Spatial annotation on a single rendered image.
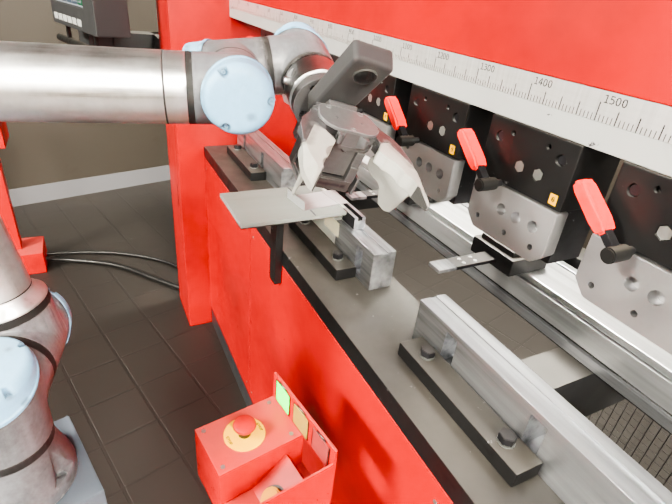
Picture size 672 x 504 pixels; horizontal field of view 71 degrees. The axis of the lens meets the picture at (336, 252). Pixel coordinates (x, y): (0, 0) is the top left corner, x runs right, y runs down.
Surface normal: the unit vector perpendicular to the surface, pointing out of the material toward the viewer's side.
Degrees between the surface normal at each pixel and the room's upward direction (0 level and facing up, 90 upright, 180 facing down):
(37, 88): 85
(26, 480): 72
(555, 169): 90
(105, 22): 90
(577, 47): 90
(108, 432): 0
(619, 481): 0
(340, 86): 138
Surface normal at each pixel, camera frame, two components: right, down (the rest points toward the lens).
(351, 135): 0.25, 0.73
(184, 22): 0.44, 0.48
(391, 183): -0.70, 0.29
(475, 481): 0.10, -0.87
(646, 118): -0.89, 0.15
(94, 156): 0.65, 0.43
